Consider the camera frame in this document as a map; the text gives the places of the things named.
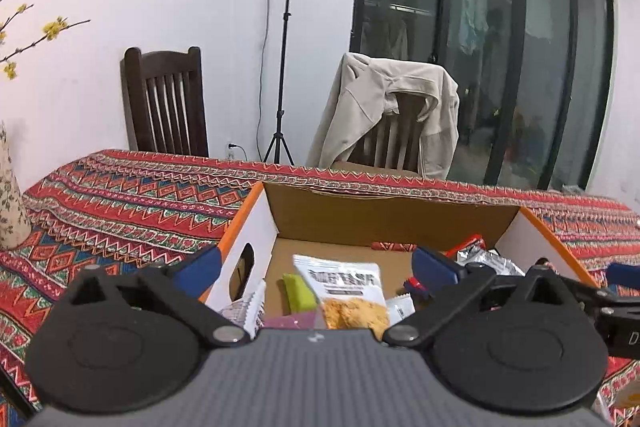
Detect black light stand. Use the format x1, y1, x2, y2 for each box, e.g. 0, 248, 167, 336
262, 0, 305, 166

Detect grey silver snack packet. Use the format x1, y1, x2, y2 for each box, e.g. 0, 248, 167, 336
465, 249, 526, 279

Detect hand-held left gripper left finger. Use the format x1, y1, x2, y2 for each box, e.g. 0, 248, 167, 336
52, 246, 251, 350

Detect red edged silver packet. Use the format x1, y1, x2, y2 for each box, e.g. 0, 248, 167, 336
445, 234, 487, 263

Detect dark wooden chair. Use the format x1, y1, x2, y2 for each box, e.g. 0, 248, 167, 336
121, 47, 209, 158

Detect pink snack packet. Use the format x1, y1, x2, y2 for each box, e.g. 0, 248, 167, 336
261, 312, 326, 331

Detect beige jacket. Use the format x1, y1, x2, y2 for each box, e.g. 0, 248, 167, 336
305, 52, 460, 180

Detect white oat crisp packet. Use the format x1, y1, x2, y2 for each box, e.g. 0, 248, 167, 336
292, 254, 391, 331

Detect floral ceramic vase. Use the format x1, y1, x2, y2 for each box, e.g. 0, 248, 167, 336
0, 121, 32, 252

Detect silver white snack packet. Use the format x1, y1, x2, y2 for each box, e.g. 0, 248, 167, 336
218, 279, 268, 339

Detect black framed glass sliding door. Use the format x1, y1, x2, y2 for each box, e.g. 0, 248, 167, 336
350, 0, 616, 194

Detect yellow flower branches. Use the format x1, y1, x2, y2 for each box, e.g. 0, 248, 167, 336
0, 0, 92, 81

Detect wooden chair under jacket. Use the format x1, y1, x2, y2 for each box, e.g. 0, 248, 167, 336
347, 93, 431, 172

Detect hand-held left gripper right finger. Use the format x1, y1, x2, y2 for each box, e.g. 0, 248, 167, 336
382, 246, 582, 350

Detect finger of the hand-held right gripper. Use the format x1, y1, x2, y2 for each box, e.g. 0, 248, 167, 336
606, 263, 640, 295
555, 274, 618, 309

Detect small white snack packet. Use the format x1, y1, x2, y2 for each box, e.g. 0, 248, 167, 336
385, 296, 416, 327

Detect black power cable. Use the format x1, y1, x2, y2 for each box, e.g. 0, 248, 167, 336
256, 0, 279, 162

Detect orange white cardboard box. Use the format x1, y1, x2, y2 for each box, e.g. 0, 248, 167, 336
202, 181, 601, 339

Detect green snack packet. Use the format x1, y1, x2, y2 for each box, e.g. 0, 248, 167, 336
281, 273, 319, 314

